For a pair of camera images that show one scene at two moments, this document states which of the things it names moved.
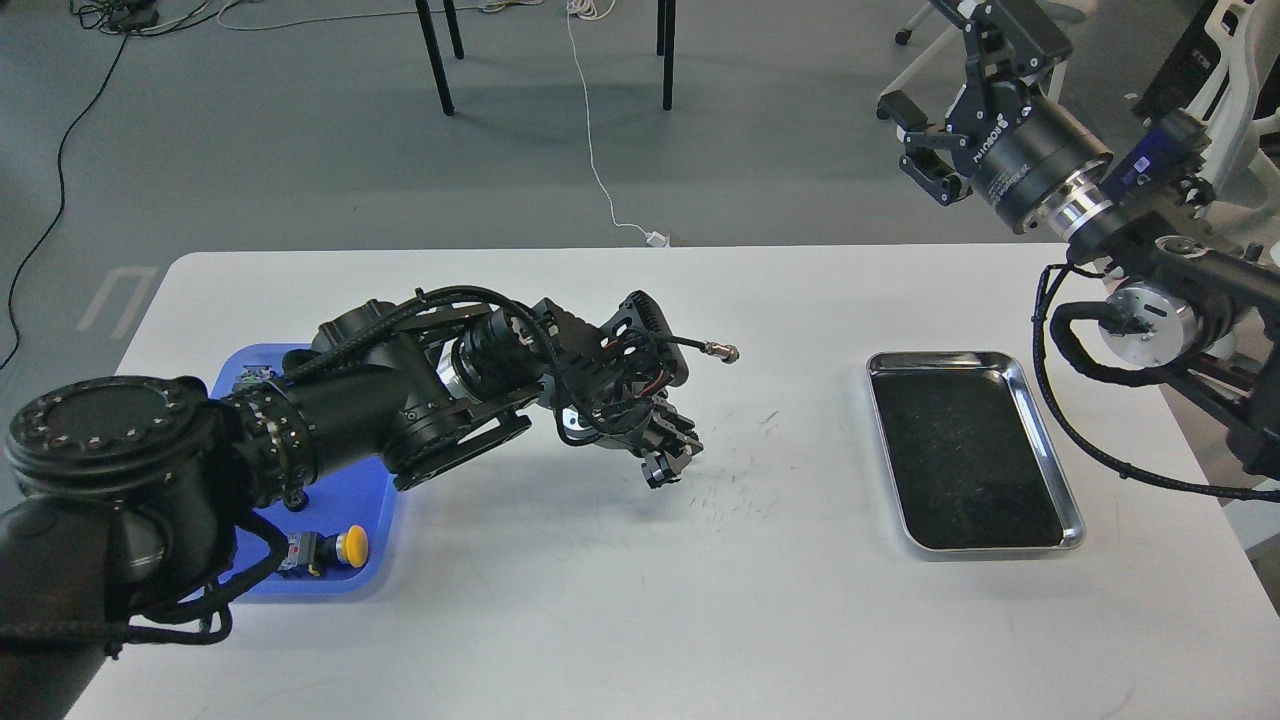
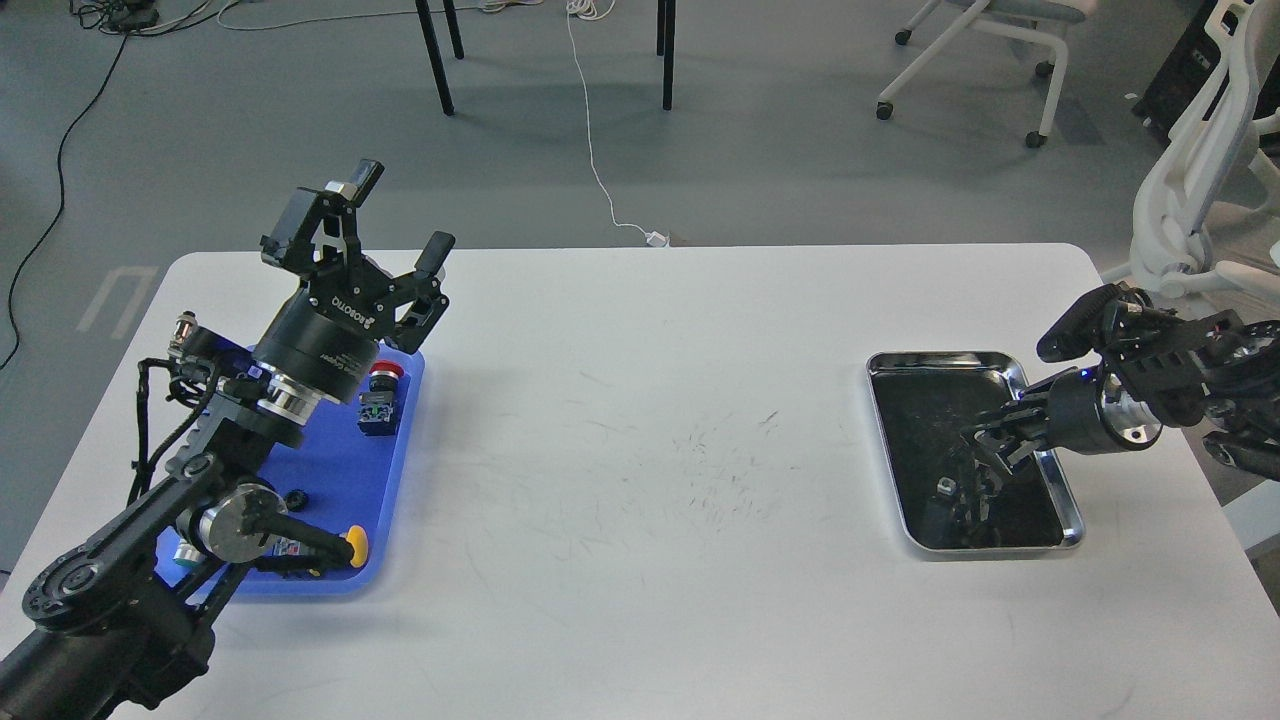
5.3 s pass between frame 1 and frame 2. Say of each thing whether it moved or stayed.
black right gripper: moved
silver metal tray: stayed
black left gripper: moved
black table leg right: stayed
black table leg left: stayed
